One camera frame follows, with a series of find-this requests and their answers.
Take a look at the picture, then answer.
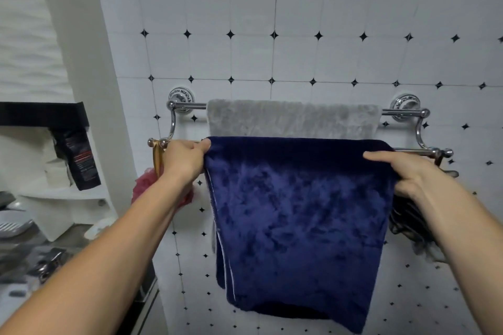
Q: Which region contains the person's right hand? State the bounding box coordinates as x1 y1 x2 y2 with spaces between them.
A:
363 150 449 202

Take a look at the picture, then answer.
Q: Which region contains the person's left hand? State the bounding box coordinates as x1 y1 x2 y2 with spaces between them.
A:
161 139 212 187

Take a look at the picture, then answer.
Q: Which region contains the dark blue towel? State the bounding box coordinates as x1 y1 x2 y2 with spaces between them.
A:
202 136 401 334

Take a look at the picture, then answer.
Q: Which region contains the person's left forearm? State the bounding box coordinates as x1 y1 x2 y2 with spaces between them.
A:
0 171 192 335

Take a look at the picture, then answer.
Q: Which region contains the person's right forearm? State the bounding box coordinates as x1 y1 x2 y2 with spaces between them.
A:
409 174 503 304

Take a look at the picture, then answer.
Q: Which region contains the pink bath sponge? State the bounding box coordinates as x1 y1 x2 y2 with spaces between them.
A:
131 168 195 210

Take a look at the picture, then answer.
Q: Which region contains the grey towel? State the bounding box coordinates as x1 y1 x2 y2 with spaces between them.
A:
207 99 382 255

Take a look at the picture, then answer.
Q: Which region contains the black packet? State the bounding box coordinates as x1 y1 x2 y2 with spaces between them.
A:
50 127 102 192

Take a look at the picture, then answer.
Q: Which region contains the white shelf unit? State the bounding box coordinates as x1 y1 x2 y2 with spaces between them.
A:
0 127 118 243

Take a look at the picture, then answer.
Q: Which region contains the chrome faucet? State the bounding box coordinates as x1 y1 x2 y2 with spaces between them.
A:
33 250 68 280

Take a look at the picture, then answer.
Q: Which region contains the white soap dish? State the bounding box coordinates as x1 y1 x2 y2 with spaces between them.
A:
0 209 35 239

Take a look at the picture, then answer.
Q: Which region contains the gold handle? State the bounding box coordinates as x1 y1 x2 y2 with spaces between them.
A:
153 147 164 179

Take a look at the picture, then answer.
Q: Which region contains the chrome double towel rail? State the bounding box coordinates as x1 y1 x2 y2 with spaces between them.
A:
147 87 460 178

